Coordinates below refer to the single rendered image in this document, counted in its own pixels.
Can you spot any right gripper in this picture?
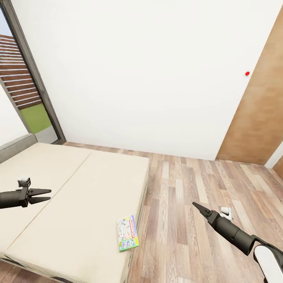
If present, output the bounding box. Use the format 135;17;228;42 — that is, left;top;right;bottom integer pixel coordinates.
192;202;241;244

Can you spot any board game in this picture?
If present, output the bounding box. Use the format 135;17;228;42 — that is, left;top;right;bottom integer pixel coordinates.
117;215;139;252

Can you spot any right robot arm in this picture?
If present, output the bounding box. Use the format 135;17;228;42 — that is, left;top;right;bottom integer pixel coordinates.
192;202;283;283

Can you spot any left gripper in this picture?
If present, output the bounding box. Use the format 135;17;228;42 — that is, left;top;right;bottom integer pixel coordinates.
0;187;51;209

